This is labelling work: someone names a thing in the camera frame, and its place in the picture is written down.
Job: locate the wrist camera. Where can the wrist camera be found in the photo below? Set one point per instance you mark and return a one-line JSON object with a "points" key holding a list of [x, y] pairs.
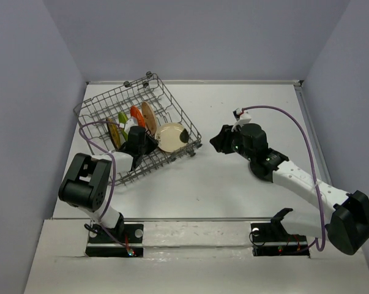
{"points": [[242, 117], [126, 126]]}

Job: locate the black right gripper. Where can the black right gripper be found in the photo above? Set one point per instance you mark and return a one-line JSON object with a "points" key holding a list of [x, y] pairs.
{"points": [[221, 142]]}

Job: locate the cream plate with black spot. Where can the cream plate with black spot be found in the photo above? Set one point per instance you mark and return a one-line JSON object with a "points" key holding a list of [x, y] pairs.
{"points": [[171, 137]]}

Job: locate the orange plate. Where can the orange plate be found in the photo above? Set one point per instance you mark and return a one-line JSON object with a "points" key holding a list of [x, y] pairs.
{"points": [[137, 114]]}

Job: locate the cream floral plate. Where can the cream floral plate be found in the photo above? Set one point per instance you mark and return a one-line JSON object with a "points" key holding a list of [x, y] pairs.
{"points": [[149, 117]]}

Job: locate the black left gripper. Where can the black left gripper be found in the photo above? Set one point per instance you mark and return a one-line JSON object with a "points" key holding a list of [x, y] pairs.
{"points": [[153, 143]]}

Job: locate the yellow patterned plate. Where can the yellow patterned plate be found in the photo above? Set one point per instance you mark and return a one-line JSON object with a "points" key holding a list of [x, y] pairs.
{"points": [[113, 133]]}

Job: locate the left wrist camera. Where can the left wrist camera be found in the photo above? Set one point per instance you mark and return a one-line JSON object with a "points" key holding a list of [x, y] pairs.
{"points": [[126, 126]]}

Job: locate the grey wire dish rack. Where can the grey wire dish rack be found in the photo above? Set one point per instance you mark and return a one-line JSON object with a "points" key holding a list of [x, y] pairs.
{"points": [[108, 112]]}

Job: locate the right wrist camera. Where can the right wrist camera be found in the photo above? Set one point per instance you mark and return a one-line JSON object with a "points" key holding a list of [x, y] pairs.
{"points": [[242, 117]]}

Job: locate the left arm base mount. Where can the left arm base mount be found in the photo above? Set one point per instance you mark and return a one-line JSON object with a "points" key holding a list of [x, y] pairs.
{"points": [[109, 243]]}

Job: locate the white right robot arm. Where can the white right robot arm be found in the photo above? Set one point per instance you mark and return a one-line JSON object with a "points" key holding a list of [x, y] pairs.
{"points": [[343, 217]]}

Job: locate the lime green plate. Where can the lime green plate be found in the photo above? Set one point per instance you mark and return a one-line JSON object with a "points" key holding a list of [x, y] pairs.
{"points": [[122, 118]]}

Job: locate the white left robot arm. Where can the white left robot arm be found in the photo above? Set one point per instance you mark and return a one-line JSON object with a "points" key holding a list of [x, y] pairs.
{"points": [[86, 181]]}

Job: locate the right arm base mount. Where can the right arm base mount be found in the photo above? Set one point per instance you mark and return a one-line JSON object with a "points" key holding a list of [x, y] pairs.
{"points": [[270, 239]]}

